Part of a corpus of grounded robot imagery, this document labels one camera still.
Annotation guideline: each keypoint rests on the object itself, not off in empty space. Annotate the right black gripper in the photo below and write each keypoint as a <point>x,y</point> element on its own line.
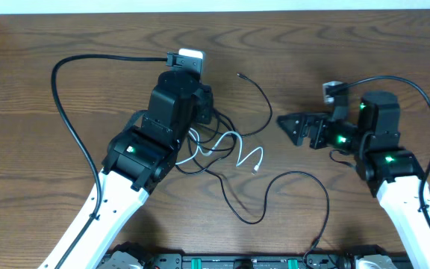
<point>313,131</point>

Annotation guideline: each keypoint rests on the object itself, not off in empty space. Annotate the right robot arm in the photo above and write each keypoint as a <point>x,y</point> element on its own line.
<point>392,173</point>

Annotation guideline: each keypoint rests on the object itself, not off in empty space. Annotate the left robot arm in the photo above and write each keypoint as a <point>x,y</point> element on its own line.
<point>137,159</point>

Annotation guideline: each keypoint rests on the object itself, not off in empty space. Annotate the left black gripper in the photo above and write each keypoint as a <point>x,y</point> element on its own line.
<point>205,108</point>

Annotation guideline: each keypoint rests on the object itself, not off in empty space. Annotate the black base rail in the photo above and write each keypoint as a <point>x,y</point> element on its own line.
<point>130,255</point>

